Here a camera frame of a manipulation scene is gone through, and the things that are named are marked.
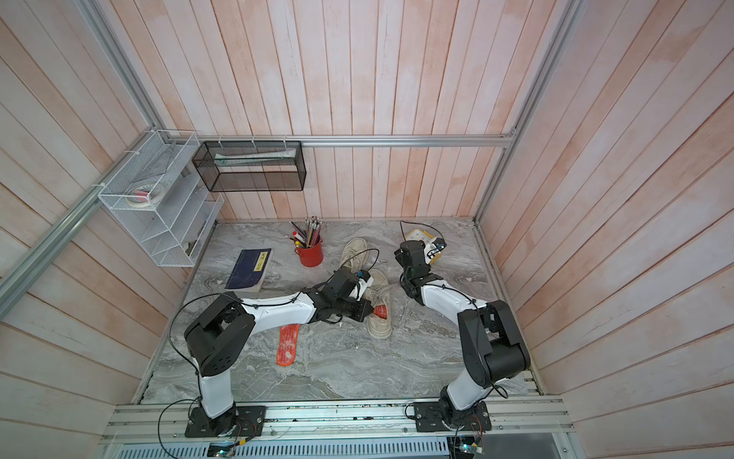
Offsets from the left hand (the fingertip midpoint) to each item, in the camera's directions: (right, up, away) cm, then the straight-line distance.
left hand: (371, 314), depth 89 cm
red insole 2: (-26, -9, -3) cm, 28 cm away
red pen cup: (-22, +18, +16) cm, 32 cm away
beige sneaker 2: (+3, +6, +1) cm, 7 cm away
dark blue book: (-45, +13, +15) cm, 49 cm away
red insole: (+3, +1, +2) cm, 3 cm away
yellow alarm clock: (+20, +26, +26) cm, 42 cm away
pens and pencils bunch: (-20, +26, +9) cm, 34 cm away
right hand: (+12, +21, +5) cm, 25 cm away
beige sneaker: (-5, +19, -16) cm, 25 cm away
